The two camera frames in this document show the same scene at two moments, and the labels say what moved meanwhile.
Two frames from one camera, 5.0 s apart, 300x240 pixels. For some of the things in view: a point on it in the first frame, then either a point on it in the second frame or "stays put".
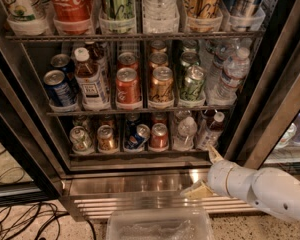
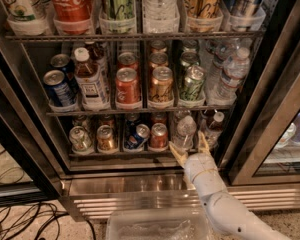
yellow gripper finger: [197, 191] -> [181, 157]
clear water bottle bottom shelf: [186, 131] stays put
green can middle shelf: [192, 88] stays put
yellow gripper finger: [214, 155] -> [202, 143]
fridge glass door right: [270, 129] stays put
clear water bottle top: [160, 9] stays put
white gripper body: [217, 178] -> [199, 165]
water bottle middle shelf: [236, 70] stays put
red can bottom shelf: [159, 140] stays put
